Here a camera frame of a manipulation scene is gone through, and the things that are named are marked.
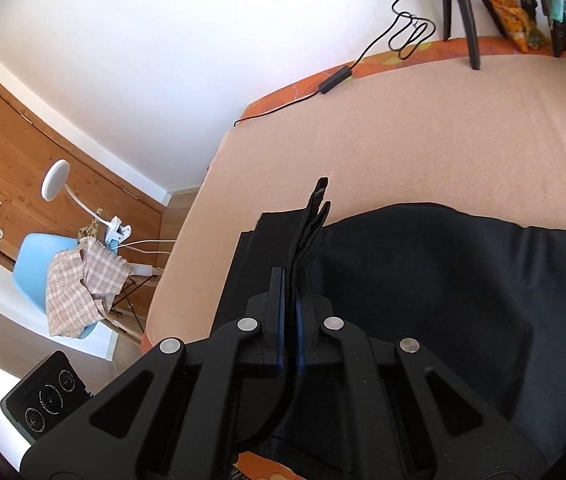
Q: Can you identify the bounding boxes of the black pants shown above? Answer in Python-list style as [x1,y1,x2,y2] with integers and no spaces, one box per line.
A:
[213,179,566,479]

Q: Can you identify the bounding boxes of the pink plaid cloth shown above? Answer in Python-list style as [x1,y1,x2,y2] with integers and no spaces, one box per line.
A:
[45,237,131,338]

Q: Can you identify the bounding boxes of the white clip desk lamp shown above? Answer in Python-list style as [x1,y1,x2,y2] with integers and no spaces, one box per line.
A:
[41,159,132,254]

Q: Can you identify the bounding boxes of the light blue chair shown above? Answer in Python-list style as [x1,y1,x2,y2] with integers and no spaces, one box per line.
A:
[10,231,101,340]

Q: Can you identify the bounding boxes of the wooden door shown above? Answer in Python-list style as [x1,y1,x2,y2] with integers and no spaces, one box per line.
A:
[0,84,164,270]

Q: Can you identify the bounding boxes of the orange patterned folded umbrella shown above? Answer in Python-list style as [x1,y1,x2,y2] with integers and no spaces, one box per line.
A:
[490,0,550,53]

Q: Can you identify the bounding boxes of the black mini tripod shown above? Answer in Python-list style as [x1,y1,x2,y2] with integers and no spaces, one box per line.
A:
[442,0,508,70]

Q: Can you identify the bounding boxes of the white charging cable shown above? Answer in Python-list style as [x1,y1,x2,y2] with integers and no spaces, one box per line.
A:
[117,237,177,281]

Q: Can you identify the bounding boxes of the black camera module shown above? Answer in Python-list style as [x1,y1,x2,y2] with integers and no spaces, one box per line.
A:
[0,350,92,444]

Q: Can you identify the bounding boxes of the black ring light cable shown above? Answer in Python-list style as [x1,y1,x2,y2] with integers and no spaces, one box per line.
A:
[233,0,437,128]

